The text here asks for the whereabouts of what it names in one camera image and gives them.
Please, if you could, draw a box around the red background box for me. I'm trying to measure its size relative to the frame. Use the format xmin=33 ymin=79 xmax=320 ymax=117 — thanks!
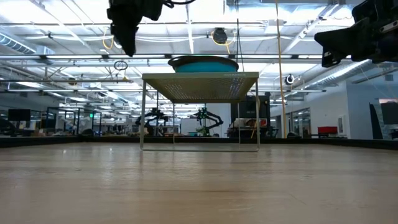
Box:
xmin=317 ymin=125 xmax=338 ymax=135

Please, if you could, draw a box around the yellow hanging cable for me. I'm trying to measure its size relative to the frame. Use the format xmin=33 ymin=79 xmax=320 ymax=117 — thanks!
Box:
xmin=274 ymin=0 xmax=289 ymax=138

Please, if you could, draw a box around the black aluminium rig frame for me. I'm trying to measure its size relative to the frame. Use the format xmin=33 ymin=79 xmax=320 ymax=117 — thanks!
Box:
xmin=0 ymin=133 xmax=398 ymax=151

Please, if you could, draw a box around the green perforated metal shelf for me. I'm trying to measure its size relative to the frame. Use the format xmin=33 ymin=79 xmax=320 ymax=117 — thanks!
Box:
xmin=139 ymin=72 xmax=261 ymax=153

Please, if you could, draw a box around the blue bowl with grey rim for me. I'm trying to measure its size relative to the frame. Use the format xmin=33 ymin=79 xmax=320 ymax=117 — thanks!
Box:
xmin=167 ymin=55 xmax=240 ymax=73

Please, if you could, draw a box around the black background monitor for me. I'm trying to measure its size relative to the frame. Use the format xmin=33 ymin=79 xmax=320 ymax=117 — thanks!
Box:
xmin=368 ymin=98 xmax=398 ymax=139
xmin=230 ymin=95 xmax=271 ymax=119

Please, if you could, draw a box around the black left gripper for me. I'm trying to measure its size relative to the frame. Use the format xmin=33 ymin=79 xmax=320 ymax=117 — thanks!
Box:
xmin=106 ymin=0 xmax=142 ymax=58

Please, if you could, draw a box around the black hanging coiled cable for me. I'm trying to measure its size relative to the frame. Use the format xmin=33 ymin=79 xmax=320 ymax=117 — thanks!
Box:
xmin=234 ymin=0 xmax=245 ymax=71

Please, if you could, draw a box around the black hanging cable loop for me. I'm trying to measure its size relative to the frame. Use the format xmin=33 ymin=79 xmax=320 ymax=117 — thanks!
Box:
xmin=113 ymin=60 xmax=129 ymax=72

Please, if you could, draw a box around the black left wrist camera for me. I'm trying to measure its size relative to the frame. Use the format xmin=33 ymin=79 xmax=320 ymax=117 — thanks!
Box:
xmin=140 ymin=0 xmax=164 ymax=22

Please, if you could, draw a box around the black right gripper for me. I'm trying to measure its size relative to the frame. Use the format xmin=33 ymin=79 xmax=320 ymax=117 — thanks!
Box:
xmin=313 ymin=0 xmax=398 ymax=68

